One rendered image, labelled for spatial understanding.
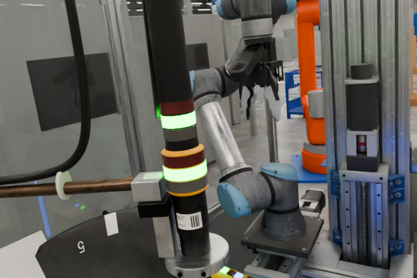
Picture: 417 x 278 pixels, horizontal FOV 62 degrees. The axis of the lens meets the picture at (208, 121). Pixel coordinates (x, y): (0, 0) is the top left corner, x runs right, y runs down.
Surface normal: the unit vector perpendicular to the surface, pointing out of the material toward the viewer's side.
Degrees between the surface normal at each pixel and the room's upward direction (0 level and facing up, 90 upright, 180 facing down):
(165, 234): 90
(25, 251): 50
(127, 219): 44
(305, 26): 96
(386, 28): 90
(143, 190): 90
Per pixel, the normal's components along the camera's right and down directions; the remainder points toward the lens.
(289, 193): 0.41, 0.15
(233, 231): 0.74, 0.06
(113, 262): -0.07, -0.48
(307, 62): -0.22, 0.33
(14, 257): 0.49, -0.58
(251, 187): 0.25, -0.47
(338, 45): -0.49, 0.24
